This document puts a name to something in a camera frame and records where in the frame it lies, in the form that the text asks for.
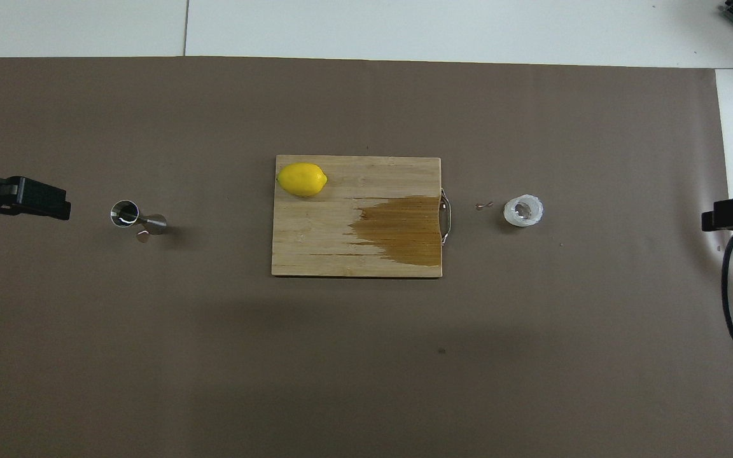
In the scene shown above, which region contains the steel double jigger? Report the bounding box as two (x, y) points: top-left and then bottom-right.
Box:
(110, 200), (169, 236)

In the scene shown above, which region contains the small clear textured cup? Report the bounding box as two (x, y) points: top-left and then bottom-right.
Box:
(503, 194), (544, 228)

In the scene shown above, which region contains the brown paper table mat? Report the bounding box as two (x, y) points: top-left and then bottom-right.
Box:
(0, 56), (733, 458)

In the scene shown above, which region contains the yellow lemon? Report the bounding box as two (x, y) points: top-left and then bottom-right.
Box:
(277, 162), (328, 198)

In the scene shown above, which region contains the wooden cutting board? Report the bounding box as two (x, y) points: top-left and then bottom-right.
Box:
(271, 155), (453, 279)

